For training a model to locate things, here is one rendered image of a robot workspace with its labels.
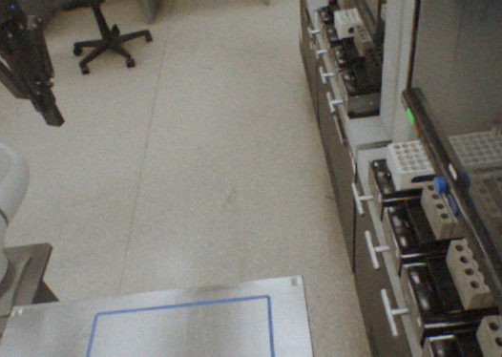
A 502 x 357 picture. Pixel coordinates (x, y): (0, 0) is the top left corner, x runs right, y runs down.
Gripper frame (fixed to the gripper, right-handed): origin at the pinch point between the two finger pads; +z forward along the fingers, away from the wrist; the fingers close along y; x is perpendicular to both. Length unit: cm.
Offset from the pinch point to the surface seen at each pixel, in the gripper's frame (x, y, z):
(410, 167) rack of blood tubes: 58, -31, 32
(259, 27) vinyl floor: -67, -254, 119
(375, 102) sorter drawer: 45, -66, 41
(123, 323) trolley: 11.6, 17.6, 36.4
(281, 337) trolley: 42, 12, 36
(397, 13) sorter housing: 50, -56, 9
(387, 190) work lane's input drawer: 54, -28, 37
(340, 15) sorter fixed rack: 28, -101, 32
